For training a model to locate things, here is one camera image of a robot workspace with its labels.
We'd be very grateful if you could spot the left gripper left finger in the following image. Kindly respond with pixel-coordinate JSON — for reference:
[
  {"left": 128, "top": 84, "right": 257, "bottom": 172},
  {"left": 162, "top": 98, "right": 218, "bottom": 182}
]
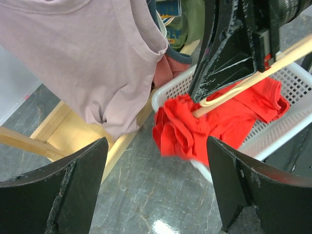
[{"left": 0, "top": 137, "right": 109, "bottom": 234}]

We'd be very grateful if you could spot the white tank top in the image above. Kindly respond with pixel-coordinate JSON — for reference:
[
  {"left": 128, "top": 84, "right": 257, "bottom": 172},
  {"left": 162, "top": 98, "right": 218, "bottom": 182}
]
[{"left": 156, "top": 12, "right": 167, "bottom": 39}]

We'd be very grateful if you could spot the wooden clothes rack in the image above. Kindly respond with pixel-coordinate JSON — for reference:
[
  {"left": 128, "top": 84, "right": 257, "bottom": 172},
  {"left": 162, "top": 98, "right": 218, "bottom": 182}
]
[{"left": 0, "top": 39, "right": 202, "bottom": 186}]

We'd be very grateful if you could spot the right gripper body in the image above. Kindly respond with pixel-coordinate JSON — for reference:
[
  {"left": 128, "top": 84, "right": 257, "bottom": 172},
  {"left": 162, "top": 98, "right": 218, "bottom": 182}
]
[{"left": 242, "top": 0, "right": 288, "bottom": 72}]

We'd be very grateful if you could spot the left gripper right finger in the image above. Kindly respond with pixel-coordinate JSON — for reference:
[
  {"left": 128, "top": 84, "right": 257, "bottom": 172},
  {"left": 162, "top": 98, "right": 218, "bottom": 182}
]
[{"left": 207, "top": 136, "right": 312, "bottom": 234}]

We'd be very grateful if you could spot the rust red tank top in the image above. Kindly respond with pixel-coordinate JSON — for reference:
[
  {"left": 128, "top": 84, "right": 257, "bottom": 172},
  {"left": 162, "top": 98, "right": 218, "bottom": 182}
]
[{"left": 146, "top": 0, "right": 193, "bottom": 90}]

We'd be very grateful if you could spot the mauve pink tank top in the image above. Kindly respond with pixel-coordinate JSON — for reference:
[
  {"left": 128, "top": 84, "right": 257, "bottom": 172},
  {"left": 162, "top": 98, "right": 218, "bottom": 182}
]
[{"left": 0, "top": 0, "right": 168, "bottom": 138}]

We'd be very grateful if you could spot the white plastic basket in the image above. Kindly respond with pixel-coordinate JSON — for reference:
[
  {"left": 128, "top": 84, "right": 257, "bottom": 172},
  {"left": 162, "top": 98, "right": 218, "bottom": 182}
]
[{"left": 151, "top": 51, "right": 312, "bottom": 183}]

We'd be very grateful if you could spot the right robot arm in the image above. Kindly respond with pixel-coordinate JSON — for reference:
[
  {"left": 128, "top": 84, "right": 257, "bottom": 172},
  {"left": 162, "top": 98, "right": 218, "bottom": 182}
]
[{"left": 189, "top": 0, "right": 312, "bottom": 103}]

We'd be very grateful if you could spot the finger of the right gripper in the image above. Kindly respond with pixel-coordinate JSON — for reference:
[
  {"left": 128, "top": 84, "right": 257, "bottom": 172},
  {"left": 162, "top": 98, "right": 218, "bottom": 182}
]
[{"left": 189, "top": 0, "right": 257, "bottom": 103}]

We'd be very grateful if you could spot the green printed tank top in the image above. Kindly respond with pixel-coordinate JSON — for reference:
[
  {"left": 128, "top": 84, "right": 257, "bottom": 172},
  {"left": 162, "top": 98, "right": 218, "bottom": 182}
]
[{"left": 156, "top": 0, "right": 205, "bottom": 51}]

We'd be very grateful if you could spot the beige wooden hanger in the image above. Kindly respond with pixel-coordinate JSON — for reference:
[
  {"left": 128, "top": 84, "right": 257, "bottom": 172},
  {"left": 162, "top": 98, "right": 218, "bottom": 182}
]
[{"left": 192, "top": 35, "right": 312, "bottom": 118}]

